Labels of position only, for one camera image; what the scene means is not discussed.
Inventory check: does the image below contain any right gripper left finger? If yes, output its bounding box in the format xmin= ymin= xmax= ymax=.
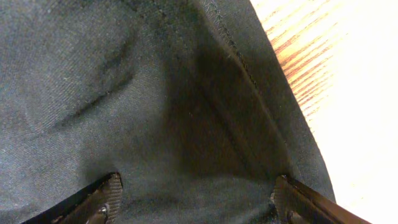
xmin=24 ymin=172 xmax=123 ymax=224

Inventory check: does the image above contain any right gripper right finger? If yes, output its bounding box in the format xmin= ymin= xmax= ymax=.
xmin=271 ymin=175 xmax=369 ymax=224

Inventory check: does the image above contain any black t-shirt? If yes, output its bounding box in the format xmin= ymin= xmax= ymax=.
xmin=1 ymin=0 xmax=335 ymax=223

